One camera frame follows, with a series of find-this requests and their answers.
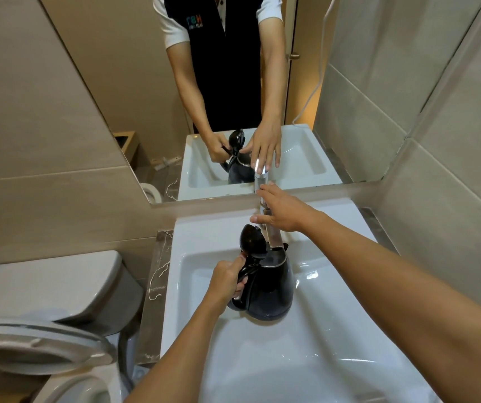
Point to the person's right hand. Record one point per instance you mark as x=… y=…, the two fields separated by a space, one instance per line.
x=290 y=211

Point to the person's left hand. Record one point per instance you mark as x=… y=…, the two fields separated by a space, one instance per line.
x=221 y=283

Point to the person's left thumb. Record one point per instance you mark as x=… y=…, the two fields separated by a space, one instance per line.
x=235 y=263

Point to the person's right thumb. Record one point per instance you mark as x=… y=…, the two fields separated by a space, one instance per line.
x=263 y=219

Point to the chrome sink faucet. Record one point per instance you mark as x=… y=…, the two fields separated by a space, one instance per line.
x=275 y=237

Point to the black electric kettle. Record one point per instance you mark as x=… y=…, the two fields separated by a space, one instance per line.
x=272 y=285

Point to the person's right forearm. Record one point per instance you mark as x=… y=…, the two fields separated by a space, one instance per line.
x=400 y=297

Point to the person's left forearm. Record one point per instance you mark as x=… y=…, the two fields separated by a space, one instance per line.
x=173 y=360

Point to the white ceramic sink basin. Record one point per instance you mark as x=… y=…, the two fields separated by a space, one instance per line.
x=307 y=352

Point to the white toilet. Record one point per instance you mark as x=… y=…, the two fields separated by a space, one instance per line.
x=64 y=289

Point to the white toilet seat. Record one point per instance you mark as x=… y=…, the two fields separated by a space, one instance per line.
x=34 y=344

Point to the wall mirror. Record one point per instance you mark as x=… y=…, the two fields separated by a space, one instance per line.
x=240 y=79

